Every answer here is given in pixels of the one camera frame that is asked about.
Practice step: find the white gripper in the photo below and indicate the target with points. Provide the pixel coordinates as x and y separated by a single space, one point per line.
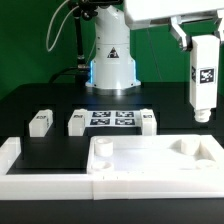
140 14

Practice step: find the white desk top tray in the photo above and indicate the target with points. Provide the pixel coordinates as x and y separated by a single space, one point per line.
154 153

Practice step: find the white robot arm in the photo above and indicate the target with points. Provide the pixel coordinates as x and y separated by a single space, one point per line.
113 70

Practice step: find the fiducial marker sheet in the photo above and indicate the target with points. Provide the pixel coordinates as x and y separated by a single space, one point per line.
113 119

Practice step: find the white U-shaped obstacle fence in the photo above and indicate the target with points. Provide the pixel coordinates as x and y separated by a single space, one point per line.
199 183

